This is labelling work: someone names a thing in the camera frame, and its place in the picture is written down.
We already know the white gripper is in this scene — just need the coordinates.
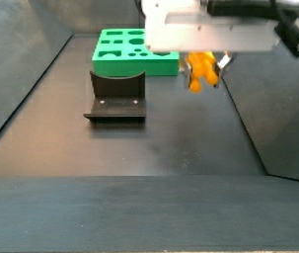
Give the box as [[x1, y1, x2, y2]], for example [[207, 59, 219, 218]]
[[142, 0, 280, 88]]

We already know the yellow three prong object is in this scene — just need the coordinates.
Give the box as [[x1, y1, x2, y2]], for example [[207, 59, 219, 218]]
[[186, 51, 219, 93]]

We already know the black curved fixture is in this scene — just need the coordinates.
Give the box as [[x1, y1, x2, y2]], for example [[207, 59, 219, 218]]
[[83, 72, 147, 121]]

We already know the green shape sorting block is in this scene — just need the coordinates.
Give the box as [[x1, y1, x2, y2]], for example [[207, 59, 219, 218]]
[[93, 29, 179, 77]]

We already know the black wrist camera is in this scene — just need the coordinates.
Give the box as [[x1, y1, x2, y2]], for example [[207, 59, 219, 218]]
[[206, 0, 299, 57]]

